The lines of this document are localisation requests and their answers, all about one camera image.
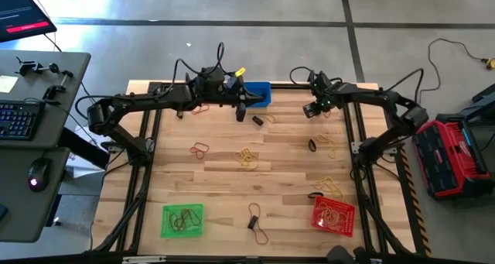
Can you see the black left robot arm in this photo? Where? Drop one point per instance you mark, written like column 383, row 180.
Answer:
column 147, row 101

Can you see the white papers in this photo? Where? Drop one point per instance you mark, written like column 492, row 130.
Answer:
column 96, row 136

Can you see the black stand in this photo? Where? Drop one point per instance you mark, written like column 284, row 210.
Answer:
column 485, row 97

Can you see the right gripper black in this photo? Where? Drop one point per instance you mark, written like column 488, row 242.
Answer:
column 326, row 93

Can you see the grey desk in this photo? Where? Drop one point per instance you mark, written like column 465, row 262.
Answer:
column 23, row 217
column 58, row 121

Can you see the monitor with red bar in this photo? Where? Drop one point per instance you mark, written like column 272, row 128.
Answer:
column 19, row 8

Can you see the blue plastic basket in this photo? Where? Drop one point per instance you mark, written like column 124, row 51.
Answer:
column 257, row 86

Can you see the green plastic basket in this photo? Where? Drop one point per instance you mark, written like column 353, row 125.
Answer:
column 166, row 208

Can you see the red plastic basket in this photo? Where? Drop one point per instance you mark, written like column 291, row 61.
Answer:
column 320, row 222

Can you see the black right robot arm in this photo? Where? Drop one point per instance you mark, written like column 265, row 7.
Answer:
column 386, row 97

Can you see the yellow black hazard tape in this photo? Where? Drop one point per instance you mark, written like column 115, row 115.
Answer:
column 418, row 213

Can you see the black computer mouse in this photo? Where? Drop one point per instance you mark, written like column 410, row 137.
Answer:
column 38, row 173

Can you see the black desk clamp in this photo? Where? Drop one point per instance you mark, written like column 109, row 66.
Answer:
column 27, row 66
column 54, row 90

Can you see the yellow plug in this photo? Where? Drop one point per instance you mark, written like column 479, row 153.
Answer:
column 490, row 62

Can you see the silver bracket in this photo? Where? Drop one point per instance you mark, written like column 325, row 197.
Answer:
column 143, row 259
column 375, row 261

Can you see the yellow rubber band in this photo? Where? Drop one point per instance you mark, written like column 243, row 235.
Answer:
column 326, row 183
column 328, row 213
column 253, row 164
column 272, row 118
column 332, row 149
column 340, row 192
column 340, row 221
column 241, row 161

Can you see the pale yellow sticky note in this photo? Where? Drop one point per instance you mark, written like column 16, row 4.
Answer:
column 7, row 84

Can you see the black keyboard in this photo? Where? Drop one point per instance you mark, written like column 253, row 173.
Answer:
column 19, row 121

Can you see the red and black toolbox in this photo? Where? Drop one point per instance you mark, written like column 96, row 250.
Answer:
column 444, row 155

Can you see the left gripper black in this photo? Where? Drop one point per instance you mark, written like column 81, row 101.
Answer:
column 234, row 97

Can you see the black desk leg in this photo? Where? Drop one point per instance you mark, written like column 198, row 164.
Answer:
column 83, row 148

